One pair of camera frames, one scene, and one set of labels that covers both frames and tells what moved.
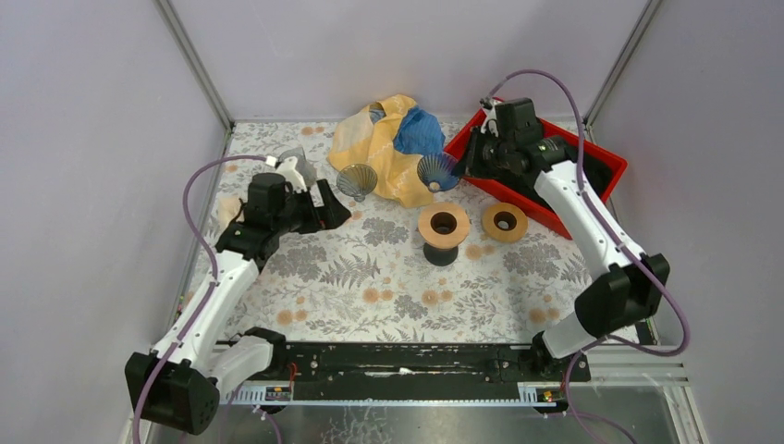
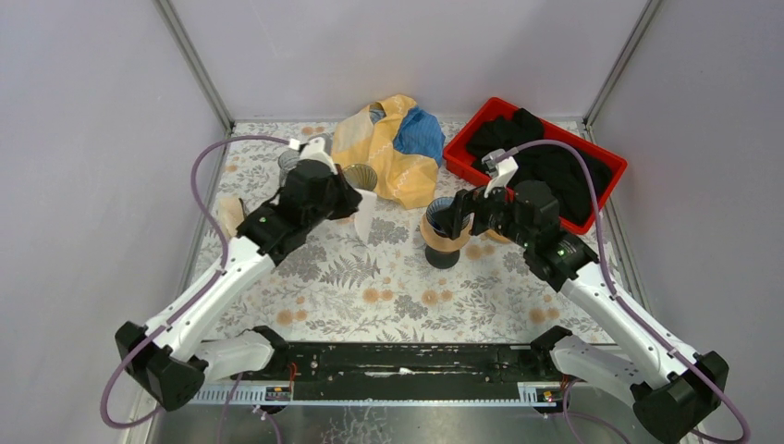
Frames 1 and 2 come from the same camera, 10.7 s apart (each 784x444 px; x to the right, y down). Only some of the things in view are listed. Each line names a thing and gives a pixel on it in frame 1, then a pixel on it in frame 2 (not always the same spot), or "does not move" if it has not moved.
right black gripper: x=488 y=136 → x=472 y=201
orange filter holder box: x=228 y=209 does not move
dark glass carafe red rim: x=440 y=256 does not move
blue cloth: x=419 y=134 does not move
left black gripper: x=312 y=208 → x=342 y=196
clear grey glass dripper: x=357 y=180 does not move
